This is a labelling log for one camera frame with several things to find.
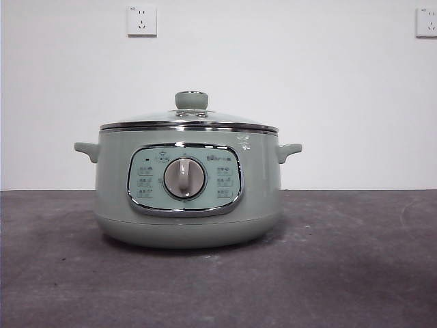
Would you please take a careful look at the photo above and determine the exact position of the glass lid with green knob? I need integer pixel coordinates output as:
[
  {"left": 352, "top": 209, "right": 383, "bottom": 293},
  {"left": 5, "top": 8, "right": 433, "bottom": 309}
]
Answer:
[{"left": 99, "top": 90, "right": 279, "bottom": 133}]

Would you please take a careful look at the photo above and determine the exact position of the pale green electric pot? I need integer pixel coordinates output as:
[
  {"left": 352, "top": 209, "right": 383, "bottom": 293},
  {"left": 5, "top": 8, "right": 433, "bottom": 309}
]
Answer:
[{"left": 73, "top": 126, "right": 303, "bottom": 247}]

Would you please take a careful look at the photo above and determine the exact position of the white wall socket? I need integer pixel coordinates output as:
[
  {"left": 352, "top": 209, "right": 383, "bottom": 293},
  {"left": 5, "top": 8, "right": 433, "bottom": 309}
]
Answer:
[
  {"left": 415, "top": 7, "right": 437, "bottom": 39},
  {"left": 127, "top": 5, "right": 158, "bottom": 38}
]

